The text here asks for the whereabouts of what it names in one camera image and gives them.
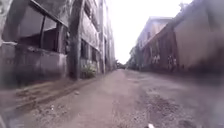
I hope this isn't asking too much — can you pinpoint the brown dirt road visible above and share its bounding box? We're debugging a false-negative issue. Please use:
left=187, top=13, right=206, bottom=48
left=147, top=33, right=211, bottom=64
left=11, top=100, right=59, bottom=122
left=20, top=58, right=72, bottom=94
left=0, top=68, right=224, bottom=128

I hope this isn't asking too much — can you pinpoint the green bush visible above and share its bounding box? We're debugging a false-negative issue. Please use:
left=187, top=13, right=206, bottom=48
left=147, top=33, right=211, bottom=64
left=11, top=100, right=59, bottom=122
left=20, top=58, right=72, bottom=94
left=80, top=63, right=98, bottom=80

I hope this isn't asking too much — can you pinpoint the weathered brown wall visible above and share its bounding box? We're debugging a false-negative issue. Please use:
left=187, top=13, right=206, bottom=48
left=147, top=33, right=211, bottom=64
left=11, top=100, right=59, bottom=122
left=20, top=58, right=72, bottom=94
left=141, top=0, right=224, bottom=76

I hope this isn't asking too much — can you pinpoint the grey concrete building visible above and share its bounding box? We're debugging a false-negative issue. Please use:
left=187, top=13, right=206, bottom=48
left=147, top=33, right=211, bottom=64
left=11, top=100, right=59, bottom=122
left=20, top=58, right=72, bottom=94
left=0, top=0, right=117, bottom=88

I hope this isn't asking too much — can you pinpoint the thick utility pole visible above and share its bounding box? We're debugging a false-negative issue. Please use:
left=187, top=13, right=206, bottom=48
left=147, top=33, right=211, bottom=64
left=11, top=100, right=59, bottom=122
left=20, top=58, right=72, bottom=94
left=68, top=0, right=85, bottom=81

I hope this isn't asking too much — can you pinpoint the thin utility pole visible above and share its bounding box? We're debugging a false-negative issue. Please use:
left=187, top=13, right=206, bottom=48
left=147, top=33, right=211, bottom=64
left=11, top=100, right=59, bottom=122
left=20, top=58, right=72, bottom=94
left=98, top=0, right=106, bottom=75

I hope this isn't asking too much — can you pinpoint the rubble dirt verge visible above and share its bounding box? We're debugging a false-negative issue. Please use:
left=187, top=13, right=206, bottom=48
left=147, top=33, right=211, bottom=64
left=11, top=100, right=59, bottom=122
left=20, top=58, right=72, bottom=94
left=0, top=76, right=101, bottom=116

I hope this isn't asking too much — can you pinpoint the pale two-storey building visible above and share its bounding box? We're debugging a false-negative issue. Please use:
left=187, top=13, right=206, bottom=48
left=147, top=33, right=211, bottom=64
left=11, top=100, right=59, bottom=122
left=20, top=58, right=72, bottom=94
left=128, top=16, right=174, bottom=70

